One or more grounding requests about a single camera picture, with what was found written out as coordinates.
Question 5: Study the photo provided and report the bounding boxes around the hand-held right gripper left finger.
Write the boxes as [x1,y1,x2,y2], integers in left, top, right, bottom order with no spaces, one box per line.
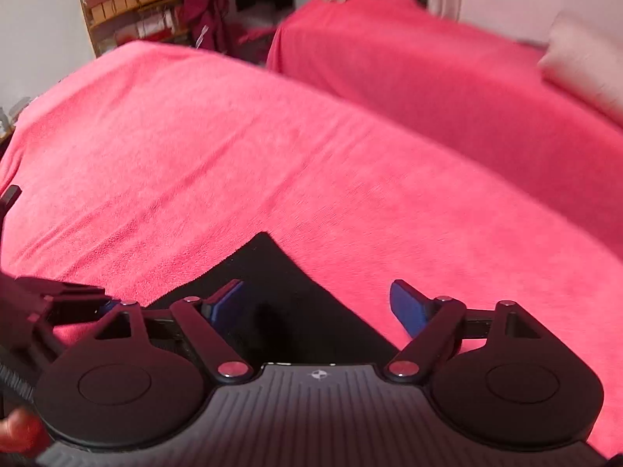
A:
[92,279,255,384]

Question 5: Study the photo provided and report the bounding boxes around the white pillow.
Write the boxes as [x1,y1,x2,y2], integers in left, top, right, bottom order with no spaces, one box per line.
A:
[538,12,623,125]

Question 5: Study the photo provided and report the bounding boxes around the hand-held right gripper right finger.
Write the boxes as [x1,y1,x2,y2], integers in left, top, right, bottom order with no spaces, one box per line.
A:
[383,279,541,384]

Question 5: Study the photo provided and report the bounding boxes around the person's left hand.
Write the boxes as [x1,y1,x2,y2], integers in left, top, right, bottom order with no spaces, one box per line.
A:
[0,407,53,457]

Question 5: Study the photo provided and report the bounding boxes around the wooden plant shelf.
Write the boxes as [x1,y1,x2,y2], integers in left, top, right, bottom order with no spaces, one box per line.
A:
[79,0,190,58]

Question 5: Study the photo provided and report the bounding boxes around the black pants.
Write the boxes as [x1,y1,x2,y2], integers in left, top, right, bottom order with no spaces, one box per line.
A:
[146,231,400,365]

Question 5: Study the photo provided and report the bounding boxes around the red hanging garment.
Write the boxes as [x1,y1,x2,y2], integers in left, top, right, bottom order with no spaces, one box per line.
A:
[181,0,233,55]

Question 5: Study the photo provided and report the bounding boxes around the pink-covered far bed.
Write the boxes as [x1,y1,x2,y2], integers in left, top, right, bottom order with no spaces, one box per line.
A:
[267,0,623,254]

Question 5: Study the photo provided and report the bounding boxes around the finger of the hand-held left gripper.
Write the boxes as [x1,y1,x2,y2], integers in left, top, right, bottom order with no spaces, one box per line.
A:
[14,276,122,326]

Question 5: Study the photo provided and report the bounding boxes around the pink bed blanket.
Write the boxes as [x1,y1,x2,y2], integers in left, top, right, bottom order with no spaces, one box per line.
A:
[0,40,623,458]

